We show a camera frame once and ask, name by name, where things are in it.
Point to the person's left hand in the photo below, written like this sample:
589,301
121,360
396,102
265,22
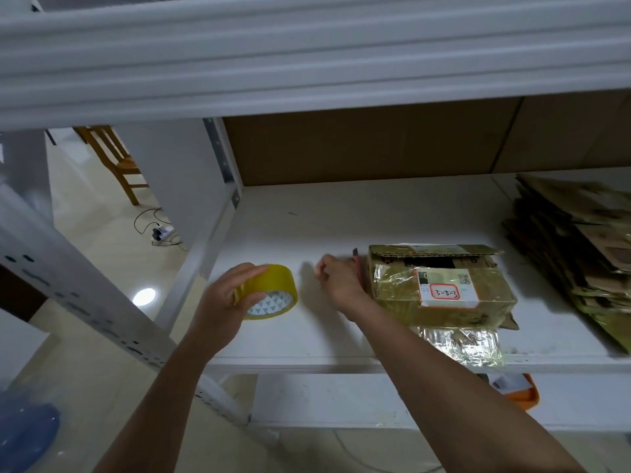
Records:
222,310

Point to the person's right hand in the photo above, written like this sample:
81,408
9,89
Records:
343,285

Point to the pink utility knife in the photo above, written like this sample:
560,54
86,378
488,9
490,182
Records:
356,255

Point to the yellow tape roll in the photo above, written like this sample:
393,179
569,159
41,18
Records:
278,285

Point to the white metal shelf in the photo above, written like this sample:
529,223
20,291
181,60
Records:
296,211

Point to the labelled taped cardboard box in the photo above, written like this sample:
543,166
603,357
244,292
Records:
434,276

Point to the stack of cardboard boxes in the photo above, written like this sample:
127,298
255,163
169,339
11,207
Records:
582,241

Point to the person's right forearm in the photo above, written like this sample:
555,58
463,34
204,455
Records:
444,399

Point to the person's left forearm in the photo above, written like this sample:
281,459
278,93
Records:
158,409

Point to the clear plastic wrap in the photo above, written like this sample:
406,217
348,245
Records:
461,347

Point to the wooden chair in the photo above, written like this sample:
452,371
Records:
118,162

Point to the orange plastic object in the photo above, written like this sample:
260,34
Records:
521,391

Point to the blue round object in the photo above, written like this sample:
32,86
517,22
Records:
25,428

